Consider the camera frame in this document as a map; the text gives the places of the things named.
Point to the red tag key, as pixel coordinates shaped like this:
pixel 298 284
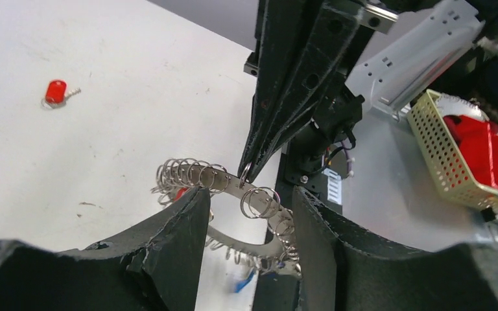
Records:
pixel 180 193
pixel 57 95

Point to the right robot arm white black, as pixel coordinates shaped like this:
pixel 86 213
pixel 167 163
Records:
pixel 426 39

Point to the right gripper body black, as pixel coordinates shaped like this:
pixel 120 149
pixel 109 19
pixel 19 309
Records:
pixel 335 26

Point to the cream perforated basket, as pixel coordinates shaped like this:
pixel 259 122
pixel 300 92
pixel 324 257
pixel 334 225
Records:
pixel 447 167

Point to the blue tag key on disc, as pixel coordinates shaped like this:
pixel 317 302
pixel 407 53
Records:
pixel 240 284

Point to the red object in basket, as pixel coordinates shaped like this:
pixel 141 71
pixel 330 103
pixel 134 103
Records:
pixel 478 143

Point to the red tag key on disc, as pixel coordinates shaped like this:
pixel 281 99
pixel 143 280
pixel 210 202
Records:
pixel 180 193

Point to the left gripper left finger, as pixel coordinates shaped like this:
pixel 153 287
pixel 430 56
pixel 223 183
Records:
pixel 153 265

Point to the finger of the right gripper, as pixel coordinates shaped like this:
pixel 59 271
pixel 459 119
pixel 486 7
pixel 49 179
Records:
pixel 299 101
pixel 281 33

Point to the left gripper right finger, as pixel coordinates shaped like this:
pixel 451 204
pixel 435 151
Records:
pixel 347 267

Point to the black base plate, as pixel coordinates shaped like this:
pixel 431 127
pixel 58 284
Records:
pixel 285 291

